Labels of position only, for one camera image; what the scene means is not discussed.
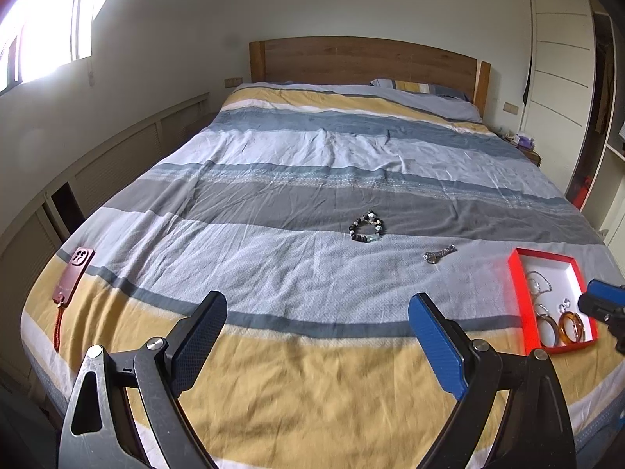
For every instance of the wooden nightstand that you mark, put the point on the wooden nightstand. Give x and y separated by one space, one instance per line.
522 143

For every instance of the amber orange bangle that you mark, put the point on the amber orange bangle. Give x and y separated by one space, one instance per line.
571 328

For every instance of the white wardrobe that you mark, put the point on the white wardrobe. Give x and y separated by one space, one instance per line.
571 100

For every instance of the thin silver bangle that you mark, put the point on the thin silver bangle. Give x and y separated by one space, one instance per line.
541 310

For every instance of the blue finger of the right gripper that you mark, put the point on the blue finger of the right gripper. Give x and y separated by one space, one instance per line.
607 292

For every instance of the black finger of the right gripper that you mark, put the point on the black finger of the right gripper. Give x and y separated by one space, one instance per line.
607 312

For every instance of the window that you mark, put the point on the window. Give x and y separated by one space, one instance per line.
40 36

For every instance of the red jewelry box tray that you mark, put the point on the red jewelry box tray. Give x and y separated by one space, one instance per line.
553 280

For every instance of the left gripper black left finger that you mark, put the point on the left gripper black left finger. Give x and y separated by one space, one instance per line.
190 341

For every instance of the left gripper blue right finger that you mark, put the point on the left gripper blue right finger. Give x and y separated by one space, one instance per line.
445 349

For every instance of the dark brown bangle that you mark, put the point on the dark brown bangle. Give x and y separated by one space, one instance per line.
548 331

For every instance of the low wall cabinet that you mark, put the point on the low wall cabinet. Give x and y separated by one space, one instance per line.
55 213

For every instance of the wooden headboard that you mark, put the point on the wooden headboard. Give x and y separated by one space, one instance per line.
357 60

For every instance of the grey pillow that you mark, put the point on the grey pillow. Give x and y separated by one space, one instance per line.
449 103

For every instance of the striped duvet cover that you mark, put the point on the striped duvet cover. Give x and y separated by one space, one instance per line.
318 212

